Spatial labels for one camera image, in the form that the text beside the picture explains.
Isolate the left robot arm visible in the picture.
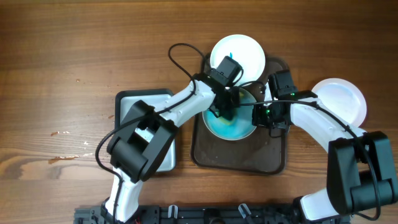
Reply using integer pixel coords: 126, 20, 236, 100
105, 80, 239, 223

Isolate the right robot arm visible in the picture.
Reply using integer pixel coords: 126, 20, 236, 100
252, 93, 397, 223

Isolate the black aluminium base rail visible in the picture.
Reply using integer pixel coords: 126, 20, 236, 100
73, 204, 351, 224

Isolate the black tray with water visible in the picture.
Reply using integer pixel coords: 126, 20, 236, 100
114, 88, 177, 172

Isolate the green and yellow sponge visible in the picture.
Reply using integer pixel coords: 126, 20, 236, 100
216, 114, 237, 126

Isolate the white plate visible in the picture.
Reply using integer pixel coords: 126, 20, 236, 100
312, 78, 368, 127
202, 105, 256, 141
210, 34, 266, 85

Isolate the brown plastic serving tray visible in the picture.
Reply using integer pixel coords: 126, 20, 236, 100
190, 52, 289, 175

